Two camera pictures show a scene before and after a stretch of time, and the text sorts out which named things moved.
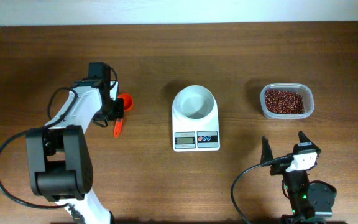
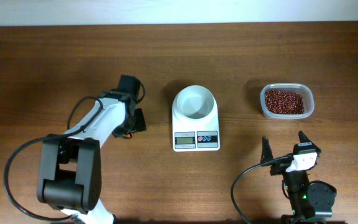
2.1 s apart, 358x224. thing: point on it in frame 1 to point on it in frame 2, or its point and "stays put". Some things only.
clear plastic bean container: (286, 101) stays put
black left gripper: (122, 108) to (122, 133)
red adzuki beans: (283, 102) stays put
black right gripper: (266, 155) stays put
